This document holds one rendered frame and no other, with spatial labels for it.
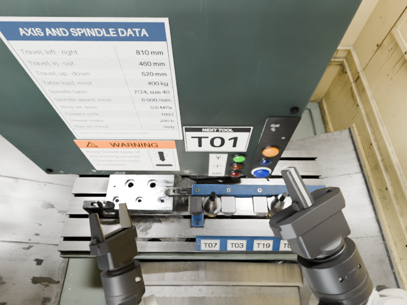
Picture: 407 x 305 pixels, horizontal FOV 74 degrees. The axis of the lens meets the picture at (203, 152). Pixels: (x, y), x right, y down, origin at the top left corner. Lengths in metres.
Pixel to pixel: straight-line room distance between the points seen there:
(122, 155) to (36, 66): 0.20
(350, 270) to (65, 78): 0.44
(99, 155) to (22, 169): 1.32
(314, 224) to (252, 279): 0.98
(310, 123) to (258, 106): 1.67
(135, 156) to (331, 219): 0.32
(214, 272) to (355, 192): 0.80
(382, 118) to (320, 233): 1.11
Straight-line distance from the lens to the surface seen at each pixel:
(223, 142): 0.42
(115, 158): 0.49
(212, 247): 1.20
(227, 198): 0.96
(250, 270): 1.39
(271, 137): 0.42
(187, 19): 0.27
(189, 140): 0.42
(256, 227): 1.27
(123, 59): 0.31
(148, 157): 0.47
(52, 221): 1.68
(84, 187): 1.42
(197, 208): 0.94
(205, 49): 0.29
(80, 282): 1.61
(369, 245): 1.51
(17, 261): 1.66
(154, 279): 1.39
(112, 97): 0.35
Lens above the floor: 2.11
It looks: 61 degrees down
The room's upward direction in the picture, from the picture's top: straight up
